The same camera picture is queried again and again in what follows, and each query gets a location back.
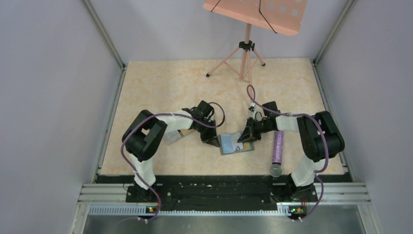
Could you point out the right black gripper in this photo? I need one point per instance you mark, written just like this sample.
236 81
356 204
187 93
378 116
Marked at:
248 133

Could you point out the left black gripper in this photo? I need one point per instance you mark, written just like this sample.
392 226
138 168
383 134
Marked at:
211 138

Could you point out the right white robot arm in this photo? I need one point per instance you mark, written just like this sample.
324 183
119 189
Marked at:
320 138

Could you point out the silver VIP card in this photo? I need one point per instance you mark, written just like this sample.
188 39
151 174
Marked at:
229 143

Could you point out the pink music stand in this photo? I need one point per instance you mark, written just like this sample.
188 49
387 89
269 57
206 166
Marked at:
253 33

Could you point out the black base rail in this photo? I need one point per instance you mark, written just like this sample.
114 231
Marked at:
213 192

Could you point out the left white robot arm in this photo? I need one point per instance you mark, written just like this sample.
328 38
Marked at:
142 139

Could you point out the purple glitter microphone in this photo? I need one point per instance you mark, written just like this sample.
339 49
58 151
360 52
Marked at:
276 162

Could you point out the clear plastic card box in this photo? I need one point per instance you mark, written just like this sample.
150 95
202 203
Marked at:
174 136

